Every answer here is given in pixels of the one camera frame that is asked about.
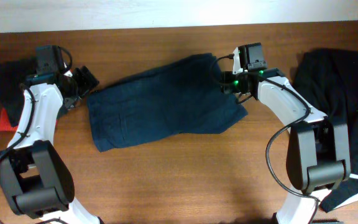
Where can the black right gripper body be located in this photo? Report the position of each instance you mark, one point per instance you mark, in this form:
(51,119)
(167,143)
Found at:
(226,86)

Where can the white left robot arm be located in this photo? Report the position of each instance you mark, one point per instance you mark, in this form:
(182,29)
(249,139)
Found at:
(33,177)

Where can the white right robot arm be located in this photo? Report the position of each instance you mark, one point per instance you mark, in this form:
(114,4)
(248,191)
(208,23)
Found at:
(318,155)

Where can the red folded garment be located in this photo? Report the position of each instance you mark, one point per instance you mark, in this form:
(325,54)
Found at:
(4,122)

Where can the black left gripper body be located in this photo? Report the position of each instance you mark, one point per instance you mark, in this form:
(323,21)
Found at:
(84,81)

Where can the black garment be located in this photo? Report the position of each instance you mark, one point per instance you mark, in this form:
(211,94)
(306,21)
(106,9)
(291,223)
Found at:
(328,79)
(12,74)

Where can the dark navy blue shorts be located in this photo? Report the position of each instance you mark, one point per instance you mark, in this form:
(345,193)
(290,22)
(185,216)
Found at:
(177,98)

